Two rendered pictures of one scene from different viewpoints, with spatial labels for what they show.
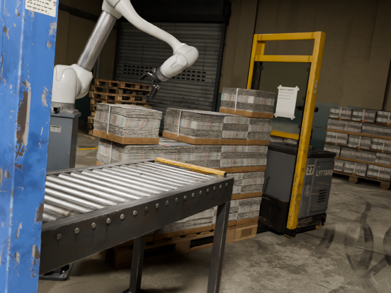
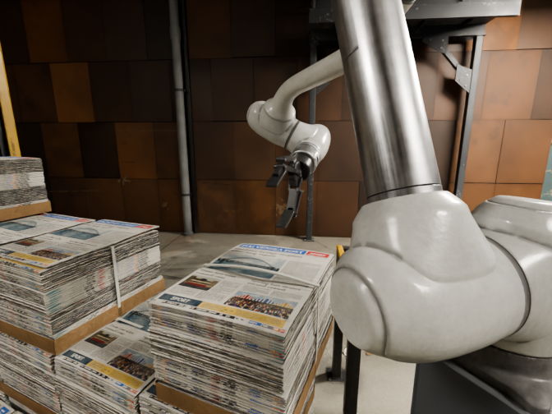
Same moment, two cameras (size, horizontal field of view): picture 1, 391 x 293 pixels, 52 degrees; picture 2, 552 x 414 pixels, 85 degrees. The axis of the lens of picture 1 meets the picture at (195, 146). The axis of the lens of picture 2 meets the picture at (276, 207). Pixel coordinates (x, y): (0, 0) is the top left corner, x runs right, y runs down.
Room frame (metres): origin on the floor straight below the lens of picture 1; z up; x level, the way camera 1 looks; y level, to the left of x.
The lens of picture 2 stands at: (2.94, 1.09, 1.36)
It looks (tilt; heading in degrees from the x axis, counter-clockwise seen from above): 13 degrees down; 247
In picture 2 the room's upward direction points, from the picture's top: straight up
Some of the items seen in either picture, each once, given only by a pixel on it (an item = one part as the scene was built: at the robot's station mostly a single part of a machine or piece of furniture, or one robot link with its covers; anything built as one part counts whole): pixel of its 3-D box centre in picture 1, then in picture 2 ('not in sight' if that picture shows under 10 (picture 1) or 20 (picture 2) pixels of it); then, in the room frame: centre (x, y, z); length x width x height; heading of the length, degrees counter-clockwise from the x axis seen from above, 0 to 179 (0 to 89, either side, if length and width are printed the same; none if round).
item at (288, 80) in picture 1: (280, 96); not in sight; (3.86, -0.74, 1.27); 0.57 x 0.01 x 0.65; 43
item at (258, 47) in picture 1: (248, 123); not in sight; (4.09, -0.50, 0.97); 0.09 x 0.09 x 1.75; 43
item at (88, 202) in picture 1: (62, 197); not in sight; (1.40, 0.45, 0.77); 0.47 x 0.05 x 0.05; 61
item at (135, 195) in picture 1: (100, 189); not in sight; (1.57, 0.35, 0.77); 0.47 x 0.05 x 0.05; 61
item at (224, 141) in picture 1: (218, 138); not in sight; (3.36, -0.18, 0.86); 0.38 x 0.29 x 0.04; 41
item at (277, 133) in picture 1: (276, 133); not in sight; (3.88, -0.75, 0.92); 0.57 x 0.01 x 0.05; 43
